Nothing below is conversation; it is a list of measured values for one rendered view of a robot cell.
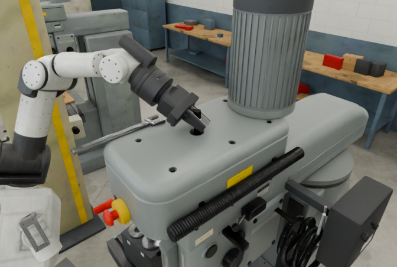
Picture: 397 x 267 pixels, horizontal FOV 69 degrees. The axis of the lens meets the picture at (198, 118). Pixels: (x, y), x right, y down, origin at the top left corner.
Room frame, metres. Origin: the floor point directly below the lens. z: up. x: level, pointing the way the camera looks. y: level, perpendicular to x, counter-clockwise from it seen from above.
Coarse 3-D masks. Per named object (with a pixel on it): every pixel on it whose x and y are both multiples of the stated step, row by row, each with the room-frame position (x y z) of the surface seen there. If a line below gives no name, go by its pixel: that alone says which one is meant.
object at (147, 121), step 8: (152, 120) 0.69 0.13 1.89; (160, 120) 0.68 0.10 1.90; (128, 128) 0.64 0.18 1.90; (136, 128) 0.64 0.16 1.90; (104, 136) 0.60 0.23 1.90; (112, 136) 0.60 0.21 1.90; (120, 136) 0.61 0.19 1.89; (88, 144) 0.57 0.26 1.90; (96, 144) 0.57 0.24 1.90; (72, 152) 0.54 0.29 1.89
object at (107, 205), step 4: (108, 200) 0.57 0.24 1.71; (112, 200) 0.57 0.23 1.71; (100, 204) 0.56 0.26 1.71; (104, 204) 0.56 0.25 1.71; (108, 204) 0.56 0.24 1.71; (96, 208) 0.55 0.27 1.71; (100, 208) 0.55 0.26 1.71; (104, 208) 0.55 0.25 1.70; (108, 208) 0.56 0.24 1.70; (96, 212) 0.54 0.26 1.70; (100, 212) 0.54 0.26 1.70
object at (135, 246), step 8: (128, 232) 0.97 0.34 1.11; (136, 232) 0.97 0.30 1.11; (128, 240) 0.93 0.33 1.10; (136, 240) 0.92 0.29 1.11; (144, 240) 0.91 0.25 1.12; (160, 240) 0.91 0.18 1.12; (128, 248) 0.94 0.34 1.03; (136, 248) 0.89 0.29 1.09; (144, 248) 0.88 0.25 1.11; (152, 248) 0.87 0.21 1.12; (128, 256) 0.94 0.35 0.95; (136, 256) 0.90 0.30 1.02; (144, 256) 0.86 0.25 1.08; (152, 256) 0.84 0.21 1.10; (160, 256) 0.87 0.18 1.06; (136, 264) 0.90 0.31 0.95; (144, 264) 0.86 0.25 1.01; (152, 264) 0.83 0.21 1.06; (160, 264) 0.86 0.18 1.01
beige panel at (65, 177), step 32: (0, 0) 1.88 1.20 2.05; (32, 0) 1.99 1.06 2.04; (0, 32) 1.85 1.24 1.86; (32, 32) 1.96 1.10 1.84; (0, 64) 1.81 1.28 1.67; (0, 96) 1.77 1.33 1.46; (64, 128) 1.99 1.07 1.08; (64, 160) 1.94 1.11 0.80; (64, 192) 1.90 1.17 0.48; (64, 224) 1.85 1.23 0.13; (96, 224) 1.94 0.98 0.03
